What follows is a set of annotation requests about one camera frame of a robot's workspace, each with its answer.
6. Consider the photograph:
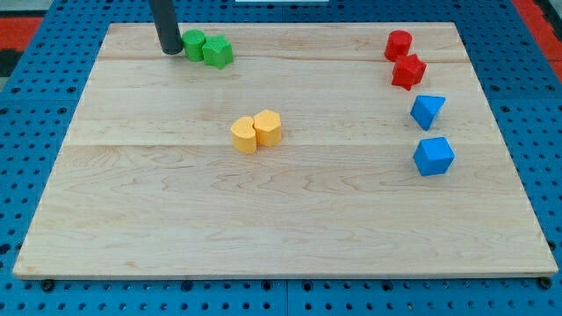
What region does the black cylindrical robot arm rod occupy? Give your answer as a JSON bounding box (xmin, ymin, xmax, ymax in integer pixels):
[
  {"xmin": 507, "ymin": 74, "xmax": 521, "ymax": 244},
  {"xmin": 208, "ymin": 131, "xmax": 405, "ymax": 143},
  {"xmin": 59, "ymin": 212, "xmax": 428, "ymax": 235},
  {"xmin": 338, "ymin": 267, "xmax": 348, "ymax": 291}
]
[{"xmin": 148, "ymin": 0, "xmax": 184, "ymax": 55}]

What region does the light wooden board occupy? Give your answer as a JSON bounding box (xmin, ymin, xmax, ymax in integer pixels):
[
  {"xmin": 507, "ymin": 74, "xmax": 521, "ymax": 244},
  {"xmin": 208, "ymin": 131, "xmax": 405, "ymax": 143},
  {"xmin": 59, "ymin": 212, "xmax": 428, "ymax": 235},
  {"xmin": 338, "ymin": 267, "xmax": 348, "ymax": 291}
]
[{"xmin": 13, "ymin": 22, "xmax": 558, "ymax": 280}]

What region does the yellow heart block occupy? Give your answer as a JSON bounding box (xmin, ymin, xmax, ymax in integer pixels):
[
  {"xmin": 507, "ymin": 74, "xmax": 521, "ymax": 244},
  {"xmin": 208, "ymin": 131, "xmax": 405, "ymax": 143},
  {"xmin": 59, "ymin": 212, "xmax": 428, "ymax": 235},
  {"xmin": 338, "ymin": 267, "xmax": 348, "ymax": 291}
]
[{"xmin": 254, "ymin": 110, "xmax": 282, "ymax": 147}]

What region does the yellow crescent block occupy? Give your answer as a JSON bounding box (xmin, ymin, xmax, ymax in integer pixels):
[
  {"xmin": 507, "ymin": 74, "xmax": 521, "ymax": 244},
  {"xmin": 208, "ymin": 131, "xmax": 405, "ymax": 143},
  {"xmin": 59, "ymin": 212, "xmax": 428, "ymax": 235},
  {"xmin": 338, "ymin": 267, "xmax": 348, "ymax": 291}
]
[{"xmin": 230, "ymin": 116, "xmax": 257, "ymax": 154}]

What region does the green star block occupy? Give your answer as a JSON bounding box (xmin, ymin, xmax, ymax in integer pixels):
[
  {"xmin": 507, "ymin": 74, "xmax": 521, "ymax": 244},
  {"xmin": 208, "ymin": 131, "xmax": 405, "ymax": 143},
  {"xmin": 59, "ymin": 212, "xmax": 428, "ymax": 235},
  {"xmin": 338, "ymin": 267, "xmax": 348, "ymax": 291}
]
[{"xmin": 202, "ymin": 34, "xmax": 234, "ymax": 69}]

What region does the green cylinder block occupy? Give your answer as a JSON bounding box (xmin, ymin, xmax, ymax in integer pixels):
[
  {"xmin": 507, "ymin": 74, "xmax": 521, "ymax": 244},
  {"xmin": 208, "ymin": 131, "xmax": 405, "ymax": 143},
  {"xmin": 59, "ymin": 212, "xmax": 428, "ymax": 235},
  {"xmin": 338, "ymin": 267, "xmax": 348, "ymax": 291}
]
[{"xmin": 182, "ymin": 29, "xmax": 206, "ymax": 61}]

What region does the blue cube block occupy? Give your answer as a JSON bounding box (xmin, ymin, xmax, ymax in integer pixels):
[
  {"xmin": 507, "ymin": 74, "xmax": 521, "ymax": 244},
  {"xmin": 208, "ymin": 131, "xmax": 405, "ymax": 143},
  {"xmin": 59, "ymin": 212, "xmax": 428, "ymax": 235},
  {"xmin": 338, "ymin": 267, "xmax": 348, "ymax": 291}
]
[{"xmin": 413, "ymin": 137, "xmax": 456, "ymax": 176}]

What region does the blue triangular prism block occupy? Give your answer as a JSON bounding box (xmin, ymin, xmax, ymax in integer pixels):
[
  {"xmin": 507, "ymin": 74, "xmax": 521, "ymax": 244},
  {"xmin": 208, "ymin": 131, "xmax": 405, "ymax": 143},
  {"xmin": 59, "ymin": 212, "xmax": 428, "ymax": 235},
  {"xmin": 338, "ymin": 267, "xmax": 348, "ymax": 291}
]
[{"xmin": 410, "ymin": 95, "xmax": 446, "ymax": 131}]

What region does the red star block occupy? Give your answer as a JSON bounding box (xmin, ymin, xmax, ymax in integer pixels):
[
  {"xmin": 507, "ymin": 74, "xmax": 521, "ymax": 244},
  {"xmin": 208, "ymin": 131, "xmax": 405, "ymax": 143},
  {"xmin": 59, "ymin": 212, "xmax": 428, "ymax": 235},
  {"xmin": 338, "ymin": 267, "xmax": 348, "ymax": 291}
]
[{"xmin": 391, "ymin": 54, "xmax": 427, "ymax": 90}]

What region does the red cylinder block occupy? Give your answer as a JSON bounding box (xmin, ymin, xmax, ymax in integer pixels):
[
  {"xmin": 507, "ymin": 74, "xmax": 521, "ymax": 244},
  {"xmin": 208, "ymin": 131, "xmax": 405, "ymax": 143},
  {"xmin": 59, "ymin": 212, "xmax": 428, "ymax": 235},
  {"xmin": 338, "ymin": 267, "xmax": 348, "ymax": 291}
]
[{"xmin": 385, "ymin": 30, "xmax": 413, "ymax": 61}]

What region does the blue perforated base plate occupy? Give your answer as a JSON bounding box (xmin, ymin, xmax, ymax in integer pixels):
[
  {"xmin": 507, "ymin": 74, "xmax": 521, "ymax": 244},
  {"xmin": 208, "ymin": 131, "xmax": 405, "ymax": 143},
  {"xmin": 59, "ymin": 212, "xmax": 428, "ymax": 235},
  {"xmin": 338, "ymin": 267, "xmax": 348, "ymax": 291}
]
[{"xmin": 1, "ymin": 0, "xmax": 561, "ymax": 315}]

